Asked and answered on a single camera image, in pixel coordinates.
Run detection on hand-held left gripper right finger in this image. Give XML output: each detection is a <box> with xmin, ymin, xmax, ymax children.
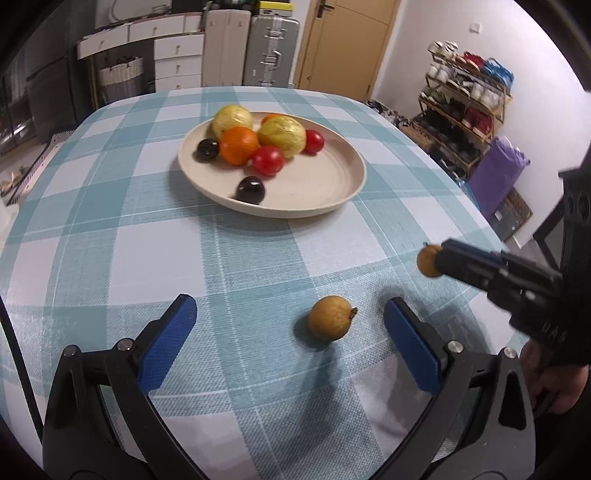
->
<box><xmin>374</xmin><ymin>296</ymin><xmax>539</xmax><ymax>480</ymax></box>

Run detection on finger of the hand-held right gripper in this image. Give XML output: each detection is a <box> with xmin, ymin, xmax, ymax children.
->
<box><xmin>436</xmin><ymin>247</ymin><xmax>561</xmax><ymax>315</ymax></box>
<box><xmin>441</xmin><ymin>239</ymin><xmax>561</xmax><ymax>278</ymax></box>

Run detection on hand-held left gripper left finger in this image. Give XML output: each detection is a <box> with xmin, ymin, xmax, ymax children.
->
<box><xmin>41</xmin><ymin>292</ymin><xmax>208</xmax><ymax>480</ymax></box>

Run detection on brown longan fruit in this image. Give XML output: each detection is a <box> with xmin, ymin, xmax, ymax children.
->
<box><xmin>308</xmin><ymin>295</ymin><xmax>358</xmax><ymax>342</ymax></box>
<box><xmin>416</xmin><ymin>244</ymin><xmax>445</xmax><ymax>278</ymax></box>

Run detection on dark plum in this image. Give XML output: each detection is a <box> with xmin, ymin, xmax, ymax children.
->
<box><xmin>235</xmin><ymin>176</ymin><xmax>266</xmax><ymax>205</ymax></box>
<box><xmin>196</xmin><ymin>137</ymin><xmax>221</xmax><ymax>163</ymax></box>

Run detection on cream round plate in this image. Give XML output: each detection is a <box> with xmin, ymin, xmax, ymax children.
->
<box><xmin>178</xmin><ymin>111</ymin><xmax>368</xmax><ymax>219</ymax></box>

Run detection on red tomato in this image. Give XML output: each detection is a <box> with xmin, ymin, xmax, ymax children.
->
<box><xmin>302</xmin><ymin>129</ymin><xmax>325</xmax><ymax>155</ymax></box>
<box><xmin>252</xmin><ymin>145</ymin><xmax>286</xmax><ymax>177</ymax></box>

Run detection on large orange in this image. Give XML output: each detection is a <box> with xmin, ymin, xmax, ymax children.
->
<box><xmin>219</xmin><ymin>126</ymin><xmax>260</xmax><ymax>166</ymax></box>

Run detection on yellow round fruit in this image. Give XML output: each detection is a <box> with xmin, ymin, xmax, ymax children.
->
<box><xmin>257</xmin><ymin>116</ymin><xmax>307</xmax><ymax>158</ymax></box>
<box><xmin>212</xmin><ymin>105</ymin><xmax>254</xmax><ymax>139</ymax></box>

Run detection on person's right hand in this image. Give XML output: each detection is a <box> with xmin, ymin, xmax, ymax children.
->
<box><xmin>519</xmin><ymin>342</ymin><xmax>589</xmax><ymax>416</ymax></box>

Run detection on purple bag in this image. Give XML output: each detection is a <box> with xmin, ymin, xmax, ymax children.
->
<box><xmin>467</xmin><ymin>136</ymin><xmax>531</xmax><ymax>222</ymax></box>

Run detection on teal checked tablecloth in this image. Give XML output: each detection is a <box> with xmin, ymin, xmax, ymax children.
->
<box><xmin>0</xmin><ymin>85</ymin><xmax>532</xmax><ymax>480</ymax></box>

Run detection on wooden shoe rack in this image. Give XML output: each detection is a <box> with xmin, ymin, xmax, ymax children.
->
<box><xmin>411</xmin><ymin>41</ymin><xmax>513</xmax><ymax>181</ymax></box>

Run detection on pile of shoes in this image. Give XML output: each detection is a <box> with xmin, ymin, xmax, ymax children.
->
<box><xmin>367</xmin><ymin>98</ymin><xmax>414</xmax><ymax>132</ymax></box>

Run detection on rows of assorted shoes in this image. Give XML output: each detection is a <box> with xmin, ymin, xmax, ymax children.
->
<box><xmin>416</xmin><ymin>41</ymin><xmax>514</xmax><ymax>171</ymax></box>

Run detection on wooden door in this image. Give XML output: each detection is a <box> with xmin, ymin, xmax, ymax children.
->
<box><xmin>295</xmin><ymin>0</ymin><xmax>402</xmax><ymax>100</ymax></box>

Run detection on wicker basket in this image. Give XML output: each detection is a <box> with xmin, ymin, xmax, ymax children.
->
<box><xmin>97</xmin><ymin>56</ymin><xmax>145</xmax><ymax>104</ymax></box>

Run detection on dark grey fridge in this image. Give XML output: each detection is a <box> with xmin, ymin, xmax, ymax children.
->
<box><xmin>25</xmin><ymin>58</ymin><xmax>100</xmax><ymax>139</ymax></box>

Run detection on silver suitcase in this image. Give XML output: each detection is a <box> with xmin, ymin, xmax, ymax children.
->
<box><xmin>243</xmin><ymin>13</ymin><xmax>301</xmax><ymax>88</ymax></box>

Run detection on white drawer cabinet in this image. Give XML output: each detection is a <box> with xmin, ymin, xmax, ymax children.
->
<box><xmin>76</xmin><ymin>11</ymin><xmax>206</xmax><ymax>93</ymax></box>

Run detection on beige suitcase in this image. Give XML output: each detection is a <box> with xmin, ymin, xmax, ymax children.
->
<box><xmin>203</xmin><ymin>7</ymin><xmax>252</xmax><ymax>87</ymax></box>

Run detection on black cable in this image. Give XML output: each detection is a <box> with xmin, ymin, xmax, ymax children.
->
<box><xmin>0</xmin><ymin>295</ymin><xmax>42</xmax><ymax>418</ymax></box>

